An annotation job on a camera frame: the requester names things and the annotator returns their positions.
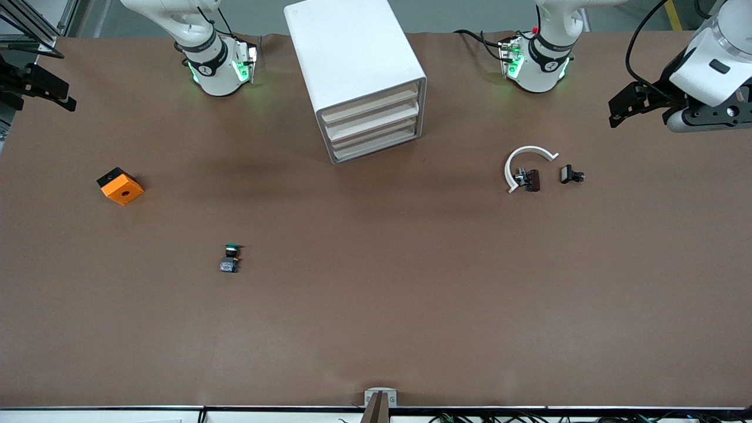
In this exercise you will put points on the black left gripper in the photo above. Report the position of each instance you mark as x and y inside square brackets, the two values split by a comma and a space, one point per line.
[664, 89]

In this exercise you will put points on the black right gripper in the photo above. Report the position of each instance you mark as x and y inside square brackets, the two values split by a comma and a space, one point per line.
[13, 81]

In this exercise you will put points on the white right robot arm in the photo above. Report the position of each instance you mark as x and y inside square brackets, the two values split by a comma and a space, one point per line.
[214, 73]

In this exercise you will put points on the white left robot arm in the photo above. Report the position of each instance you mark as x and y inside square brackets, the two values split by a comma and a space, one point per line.
[711, 64]

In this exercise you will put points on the orange and black button box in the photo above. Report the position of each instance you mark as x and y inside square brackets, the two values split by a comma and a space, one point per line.
[122, 189]

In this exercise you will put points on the white curved plastic arc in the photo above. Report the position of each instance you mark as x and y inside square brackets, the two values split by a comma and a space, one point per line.
[531, 150]

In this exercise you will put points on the brown table cover mat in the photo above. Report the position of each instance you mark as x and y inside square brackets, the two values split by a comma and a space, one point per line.
[376, 294]

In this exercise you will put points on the aluminium frame profile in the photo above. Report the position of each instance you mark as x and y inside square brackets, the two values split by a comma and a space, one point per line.
[35, 20]

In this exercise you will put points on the small black switch component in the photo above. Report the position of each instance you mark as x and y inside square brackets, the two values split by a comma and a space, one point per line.
[568, 174]

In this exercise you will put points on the dark brown switch component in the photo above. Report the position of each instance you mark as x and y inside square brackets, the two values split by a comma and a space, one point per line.
[530, 180]

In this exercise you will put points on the green push button switch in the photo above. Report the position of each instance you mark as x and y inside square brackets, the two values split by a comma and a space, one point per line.
[230, 260]

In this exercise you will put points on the metal bracket with post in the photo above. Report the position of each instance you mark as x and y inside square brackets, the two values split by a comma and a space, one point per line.
[380, 405]

